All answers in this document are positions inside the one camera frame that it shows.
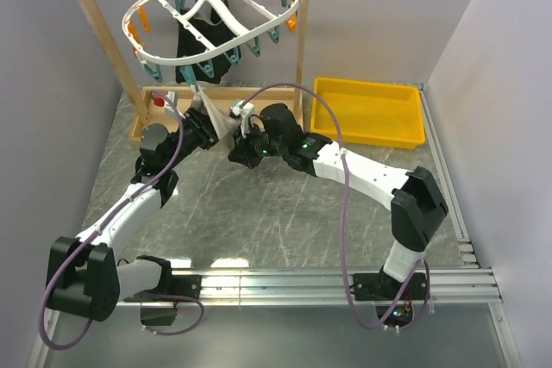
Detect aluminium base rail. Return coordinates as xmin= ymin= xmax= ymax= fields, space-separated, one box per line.
xmin=111 ymin=266 xmax=504 ymax=307

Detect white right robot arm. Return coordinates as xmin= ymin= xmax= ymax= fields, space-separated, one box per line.
xmin=228 ymin=101 xmax=449 ymax=299

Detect yellow plastic tray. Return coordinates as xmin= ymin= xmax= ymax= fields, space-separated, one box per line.
xmin=310 ymin=78 xmax=426 ymax=150

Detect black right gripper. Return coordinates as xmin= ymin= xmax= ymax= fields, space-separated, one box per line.
xmin=229 ymin=120 xmax=288 ymax=170

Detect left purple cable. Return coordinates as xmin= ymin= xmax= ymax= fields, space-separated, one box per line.
xmin=37 ymin=90 xmax=206 ymax=350

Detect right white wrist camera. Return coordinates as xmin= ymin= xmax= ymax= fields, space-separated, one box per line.
xmin=229 ymin=100 xmax=255 ymax=137

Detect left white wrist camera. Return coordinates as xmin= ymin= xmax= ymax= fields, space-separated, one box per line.
xmin=150 ymin=90 xmax=178 ymax=110

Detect orange clothes peg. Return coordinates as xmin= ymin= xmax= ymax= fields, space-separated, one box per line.
xmin=127 ymin=22 xmax=141 ymax=44
xmin=137 ymin=6 xmax=151 ymax=34
xmin=286 ymin=14 xmax=297 ymax=33

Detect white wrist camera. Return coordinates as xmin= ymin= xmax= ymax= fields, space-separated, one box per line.
xmin=150 ymin=90 xmax=178 ymax=110
xmin=229 ymin=100 xmax=255 ymax=137

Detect white oval clip hanger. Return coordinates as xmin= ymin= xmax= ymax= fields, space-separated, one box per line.
xmin=122 ymin=0 xmax=300 ymax=70

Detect wooden hanger rack frame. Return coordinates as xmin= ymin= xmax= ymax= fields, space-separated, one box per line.
xmin=77 ymin=0 xmax=309 ymax=145

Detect pink and cream underwear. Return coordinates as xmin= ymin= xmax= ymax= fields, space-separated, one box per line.
xmin=190 ymin=85 xmax=241 ymax=153

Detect teal clothes peg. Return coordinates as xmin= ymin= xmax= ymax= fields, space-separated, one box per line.
xmin=179 ymin=65 xmax=198 ymax=86
xmin=141 ymin=61 xmax=163 ymax=83

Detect black hanging underwear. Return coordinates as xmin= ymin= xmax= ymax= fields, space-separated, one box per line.
xmin=176 ymin=9 xmax=235 ymax=84

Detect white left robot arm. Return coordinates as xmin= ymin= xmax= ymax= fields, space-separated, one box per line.
xmin=43 ymin=109 xmax=218 ymax=321

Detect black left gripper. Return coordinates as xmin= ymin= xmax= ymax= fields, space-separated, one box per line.
xmin=165 ymin=107 xmax=238 ymax=170

